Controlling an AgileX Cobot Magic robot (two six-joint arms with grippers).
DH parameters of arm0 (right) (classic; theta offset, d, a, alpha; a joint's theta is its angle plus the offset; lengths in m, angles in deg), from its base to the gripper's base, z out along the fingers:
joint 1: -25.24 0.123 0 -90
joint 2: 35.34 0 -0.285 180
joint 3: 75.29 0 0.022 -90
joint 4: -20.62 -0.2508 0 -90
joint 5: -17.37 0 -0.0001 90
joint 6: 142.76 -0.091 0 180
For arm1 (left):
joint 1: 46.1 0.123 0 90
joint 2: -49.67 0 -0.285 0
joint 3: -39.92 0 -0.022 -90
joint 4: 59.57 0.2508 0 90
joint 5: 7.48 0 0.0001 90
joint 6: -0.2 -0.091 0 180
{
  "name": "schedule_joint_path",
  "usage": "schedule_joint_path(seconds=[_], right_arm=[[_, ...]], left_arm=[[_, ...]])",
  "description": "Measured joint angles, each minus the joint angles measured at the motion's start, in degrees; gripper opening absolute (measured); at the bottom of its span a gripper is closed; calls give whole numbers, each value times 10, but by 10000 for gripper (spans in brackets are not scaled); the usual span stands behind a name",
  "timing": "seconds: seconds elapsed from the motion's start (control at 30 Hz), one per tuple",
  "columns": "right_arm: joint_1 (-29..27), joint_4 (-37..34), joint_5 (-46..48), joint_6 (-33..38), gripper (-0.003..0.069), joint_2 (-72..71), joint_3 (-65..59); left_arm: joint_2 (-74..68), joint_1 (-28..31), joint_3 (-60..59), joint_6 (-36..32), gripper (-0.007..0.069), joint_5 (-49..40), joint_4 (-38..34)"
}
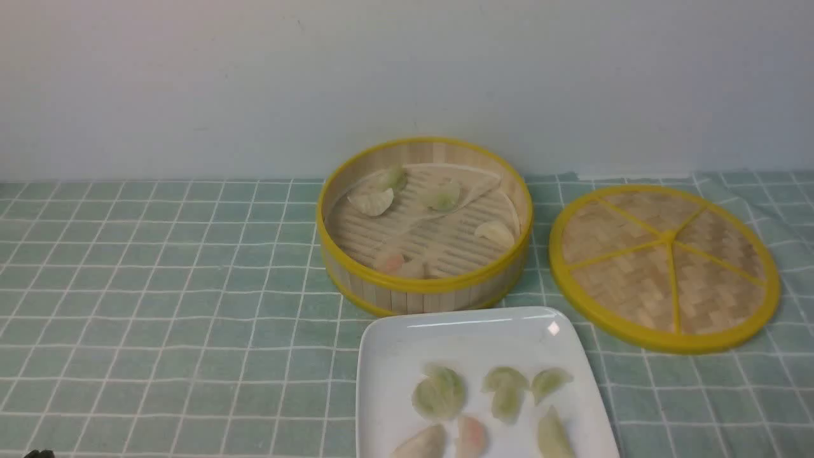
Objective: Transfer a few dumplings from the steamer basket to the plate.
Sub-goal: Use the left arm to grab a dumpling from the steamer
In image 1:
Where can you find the large green dumpling on plate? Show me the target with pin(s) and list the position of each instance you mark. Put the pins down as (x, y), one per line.
(441, 395)

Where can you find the white square plate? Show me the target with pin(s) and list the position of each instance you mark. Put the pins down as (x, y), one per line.
(394, 351)

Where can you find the green dumpling plate middle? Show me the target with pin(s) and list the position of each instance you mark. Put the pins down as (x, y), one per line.
(508, 387)

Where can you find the pale dumpling plate bottom left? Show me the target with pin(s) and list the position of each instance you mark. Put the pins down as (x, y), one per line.
(428, 442)

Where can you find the pink dumpling on plate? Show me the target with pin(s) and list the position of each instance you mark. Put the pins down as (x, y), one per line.
(472, 439)

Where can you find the pale green dumpling plate bottom right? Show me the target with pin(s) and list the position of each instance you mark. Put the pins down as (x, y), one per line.
(552, 437)

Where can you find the white mesh steamer liner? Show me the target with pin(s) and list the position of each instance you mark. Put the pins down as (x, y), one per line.
(444, 240)

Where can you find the round yellow-rimmed bamboo steamer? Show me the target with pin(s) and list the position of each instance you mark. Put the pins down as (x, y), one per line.
(386, 295)

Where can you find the pink dumpling in steamer front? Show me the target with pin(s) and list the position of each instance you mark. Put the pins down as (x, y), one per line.
(396, 264)

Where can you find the white dumpling in steamer left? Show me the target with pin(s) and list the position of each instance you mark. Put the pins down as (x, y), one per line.
(372, 204)

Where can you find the green dumpling steamer centre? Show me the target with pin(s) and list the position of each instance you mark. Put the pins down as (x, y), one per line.
(444, 198)

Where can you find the green dumpling steamer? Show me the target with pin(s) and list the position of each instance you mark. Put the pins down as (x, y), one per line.
(444, 198)
(394, 178)

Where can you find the green dumpling steamer back left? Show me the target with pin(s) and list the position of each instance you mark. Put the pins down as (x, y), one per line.
(394, 178)

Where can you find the white dumpling steamer right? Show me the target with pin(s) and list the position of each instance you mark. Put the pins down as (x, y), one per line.
(497, 232)

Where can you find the round woven bamboo steamer lid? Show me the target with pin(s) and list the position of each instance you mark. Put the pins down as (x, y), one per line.
(663, 269)

